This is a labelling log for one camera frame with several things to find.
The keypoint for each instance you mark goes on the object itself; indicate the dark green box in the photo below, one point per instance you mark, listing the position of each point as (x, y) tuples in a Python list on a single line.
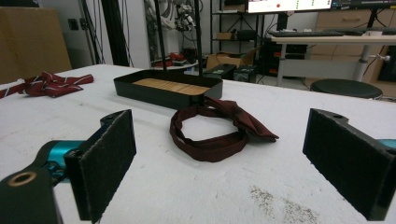
[(246, 74)]

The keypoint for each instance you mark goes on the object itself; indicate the black rack with wooden base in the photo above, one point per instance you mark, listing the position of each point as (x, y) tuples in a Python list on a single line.
[(162, 96)]

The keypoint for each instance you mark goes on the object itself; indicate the dark maroon bow tie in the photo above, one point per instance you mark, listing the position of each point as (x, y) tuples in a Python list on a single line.
[(246, 123)]

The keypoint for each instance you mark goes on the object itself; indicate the round white side table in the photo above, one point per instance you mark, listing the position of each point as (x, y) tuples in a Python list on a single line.
[(179, 66)]

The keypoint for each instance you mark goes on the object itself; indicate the black keyboard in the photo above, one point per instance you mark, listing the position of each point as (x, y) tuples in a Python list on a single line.
[(306, 33)]

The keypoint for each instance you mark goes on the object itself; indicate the bright computer monitor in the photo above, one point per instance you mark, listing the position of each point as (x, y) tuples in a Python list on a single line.
[(289, 5)]

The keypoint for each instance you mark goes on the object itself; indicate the open cardboard box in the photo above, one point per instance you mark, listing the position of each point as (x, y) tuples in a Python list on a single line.
[(227, 59)]

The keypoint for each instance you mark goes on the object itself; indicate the black box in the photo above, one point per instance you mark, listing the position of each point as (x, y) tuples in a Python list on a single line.
[(222, 72)]

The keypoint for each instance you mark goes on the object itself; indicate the black round stool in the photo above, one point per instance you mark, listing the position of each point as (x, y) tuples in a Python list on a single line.
[(345, 88)]

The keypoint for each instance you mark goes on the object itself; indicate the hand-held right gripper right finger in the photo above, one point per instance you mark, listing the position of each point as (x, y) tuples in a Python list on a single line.
[(348, 161)]

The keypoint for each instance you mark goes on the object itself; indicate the wooden cabinet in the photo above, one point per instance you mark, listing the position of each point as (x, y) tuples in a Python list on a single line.
[(339, 21)]

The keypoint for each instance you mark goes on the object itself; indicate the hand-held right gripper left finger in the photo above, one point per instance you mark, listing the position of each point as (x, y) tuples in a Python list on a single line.
[(102, 165)]

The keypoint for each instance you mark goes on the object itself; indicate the brown cardboard sheet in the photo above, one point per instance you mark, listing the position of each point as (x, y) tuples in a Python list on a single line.
[(31, 43)]

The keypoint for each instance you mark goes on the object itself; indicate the black computer tower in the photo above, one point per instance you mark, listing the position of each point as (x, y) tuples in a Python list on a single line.
[(269, 59)]

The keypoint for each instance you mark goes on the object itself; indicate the beige office desk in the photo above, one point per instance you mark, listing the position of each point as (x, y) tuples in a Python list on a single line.
[(327, 39)]

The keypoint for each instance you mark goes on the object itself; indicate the black wall socket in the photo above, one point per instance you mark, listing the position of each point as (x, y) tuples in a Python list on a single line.
[(73, 24)]

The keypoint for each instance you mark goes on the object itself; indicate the dark computer monitor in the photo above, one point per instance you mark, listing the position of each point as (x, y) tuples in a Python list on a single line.
[(364, 3)]

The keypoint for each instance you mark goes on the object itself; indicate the black pillar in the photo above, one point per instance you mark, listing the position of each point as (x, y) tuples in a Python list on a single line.
[(115, 34)]

